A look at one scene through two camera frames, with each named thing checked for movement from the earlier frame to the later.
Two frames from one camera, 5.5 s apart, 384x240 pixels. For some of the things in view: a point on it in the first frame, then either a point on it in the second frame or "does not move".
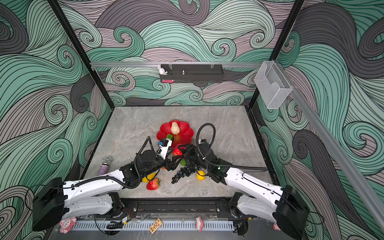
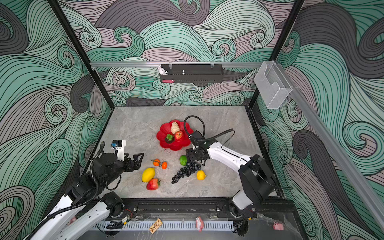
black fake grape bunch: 184,172 does not move
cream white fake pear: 175,128 does not move
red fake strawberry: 153,185 does not move
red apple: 177,150 to 178,135
